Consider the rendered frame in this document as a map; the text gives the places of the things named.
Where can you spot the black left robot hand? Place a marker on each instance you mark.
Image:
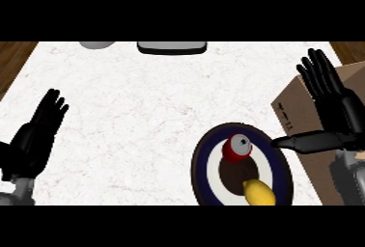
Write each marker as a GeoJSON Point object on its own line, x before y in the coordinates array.
{"type": "Point", "coordinates": [33, 141]}

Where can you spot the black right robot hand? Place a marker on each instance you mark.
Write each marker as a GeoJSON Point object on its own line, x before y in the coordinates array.
{"type": "Point", "coordinates": [339, 109]}

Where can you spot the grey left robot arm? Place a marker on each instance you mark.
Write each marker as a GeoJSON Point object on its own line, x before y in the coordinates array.
{"type": "Point", "coordinates": [18, 192]}

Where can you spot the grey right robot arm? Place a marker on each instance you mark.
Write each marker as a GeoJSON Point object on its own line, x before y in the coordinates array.
{"type": "Point", "coordinates": [349, 177]}

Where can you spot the brown cardboard box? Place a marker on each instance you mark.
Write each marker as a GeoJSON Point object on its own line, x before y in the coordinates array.
{"type": "Point", "coordinates": [303, 122]}

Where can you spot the red can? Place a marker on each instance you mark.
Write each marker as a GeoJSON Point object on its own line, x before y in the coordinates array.
{"type": "Point", "coordinates": [237, 148]}

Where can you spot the dark blue and white plate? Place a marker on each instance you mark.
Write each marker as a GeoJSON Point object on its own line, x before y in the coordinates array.
{"type": "Point", "coordinates": [212, 167]}

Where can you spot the yellow lemon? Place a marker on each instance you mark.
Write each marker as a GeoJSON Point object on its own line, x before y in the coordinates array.
{"type": "Point", "coordinates": [259, 192]}

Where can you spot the grey rounded object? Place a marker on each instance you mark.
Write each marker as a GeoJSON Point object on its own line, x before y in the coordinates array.
{"type": "Point", "coordinates": [98, 44]}

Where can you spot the grey and black appliance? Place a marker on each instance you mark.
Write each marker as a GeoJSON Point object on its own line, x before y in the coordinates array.
{"type": "Point", "coordinates": [172, 47]}

